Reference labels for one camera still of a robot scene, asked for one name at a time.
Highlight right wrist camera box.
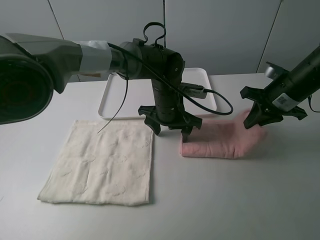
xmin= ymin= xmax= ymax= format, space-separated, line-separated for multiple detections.
xmin=264 ymin=61 xmax=289 ymax=80

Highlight cream white towel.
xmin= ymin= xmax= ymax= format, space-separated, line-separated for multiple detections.
xmin=37 ymin=120 xmax=154 ymax=206

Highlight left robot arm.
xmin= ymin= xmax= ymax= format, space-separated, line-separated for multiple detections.
xmin=0 ymin=33 xmax=202 ymax=141

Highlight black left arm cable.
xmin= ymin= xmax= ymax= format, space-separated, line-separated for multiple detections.
xmin=97 ymin=42 xmax=234 ymax=135

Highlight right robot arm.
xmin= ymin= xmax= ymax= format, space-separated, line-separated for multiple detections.
xmin=240 ymin=47 xmax=320 ymax=129

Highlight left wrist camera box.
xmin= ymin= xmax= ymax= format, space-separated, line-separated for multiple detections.
xmin=179 ymin=82 xmax=207 ymax=99

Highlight pink towel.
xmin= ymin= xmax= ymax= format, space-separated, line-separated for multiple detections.
xmin=179 ymin=110 xmax=267 ymax=159

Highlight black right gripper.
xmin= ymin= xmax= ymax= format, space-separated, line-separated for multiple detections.
xmin=240 ymin=73 xmax=308 ymax=130

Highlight white rectangular plastic tray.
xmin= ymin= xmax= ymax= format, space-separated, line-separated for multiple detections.
xmin=98 ymin=68 xmax=217 ymax=120

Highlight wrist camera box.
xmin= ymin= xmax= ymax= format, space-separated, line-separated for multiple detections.
xmin=264 ymin=61 xmax=289 ymax=80
xmin=179 ymin=82 xmax=207 ymax=99

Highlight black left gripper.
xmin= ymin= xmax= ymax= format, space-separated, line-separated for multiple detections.
xmin=138 ymin=82 xmax=202 ymax=143

